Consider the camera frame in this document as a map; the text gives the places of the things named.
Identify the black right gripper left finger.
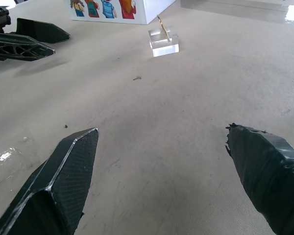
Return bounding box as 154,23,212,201
0,127,99,235

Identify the taped black right gripper right finger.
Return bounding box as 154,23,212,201
224,122,294,235

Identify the white cartoon printed box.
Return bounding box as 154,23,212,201
63,0,177,25

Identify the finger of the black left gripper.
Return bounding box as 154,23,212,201
15,17,72,45
0,31,56,62

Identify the clear acrylic block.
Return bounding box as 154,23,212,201
147,24,180,58

